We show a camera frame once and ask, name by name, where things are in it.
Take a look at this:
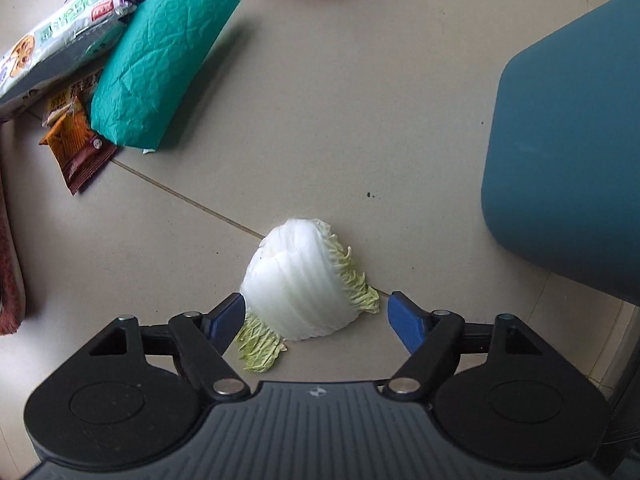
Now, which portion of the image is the orange maroon snack wrapper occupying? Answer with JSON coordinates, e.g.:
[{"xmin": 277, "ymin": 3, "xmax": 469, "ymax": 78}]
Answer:
[{"xmin": 39, "ymin": 110, "xmax": 119, "ymax": 196}]

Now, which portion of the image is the purple white snack packet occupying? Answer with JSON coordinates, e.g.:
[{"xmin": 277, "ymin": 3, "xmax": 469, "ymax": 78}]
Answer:
[{"xmin": 0, "ymin": 0, "xmax": 148, "ymax": 122}]

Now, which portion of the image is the teal plastic bin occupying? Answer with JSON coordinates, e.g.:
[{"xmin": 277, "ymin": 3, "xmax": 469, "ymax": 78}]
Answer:
[{"xmin": 481, "ymin": 0, "xmax": 640, "ymax": 307}]

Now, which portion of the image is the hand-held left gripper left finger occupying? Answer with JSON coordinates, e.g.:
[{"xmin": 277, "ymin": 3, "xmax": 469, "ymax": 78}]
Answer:
[{"xmin": 82, "ymin": 291, "xmax": 252, "ymax": 403}]

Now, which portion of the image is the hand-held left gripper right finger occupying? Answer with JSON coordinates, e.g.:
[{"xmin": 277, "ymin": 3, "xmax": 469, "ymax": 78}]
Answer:
[{"xmin": 382, "ymin": 290, "xmax": 551, "ymax": 403}]

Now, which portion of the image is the teal paper sheet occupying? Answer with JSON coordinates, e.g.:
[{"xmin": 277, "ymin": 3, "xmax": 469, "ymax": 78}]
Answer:
[{"xmin": 90, "ymin": 0, "xmax": 241, "ymax": 154}]

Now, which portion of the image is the red woven mat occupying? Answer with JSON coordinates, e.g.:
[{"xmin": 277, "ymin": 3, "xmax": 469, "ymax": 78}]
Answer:
[{"xmin": 0, "ymin": 157, "xmax": 27, "ymax": 337}]

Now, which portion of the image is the napa cabbage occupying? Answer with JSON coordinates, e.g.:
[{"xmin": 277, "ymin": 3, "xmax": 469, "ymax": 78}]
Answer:
[{"xmin": 236, "ymin": 217, "xmax": 381, "ymax": 374}]

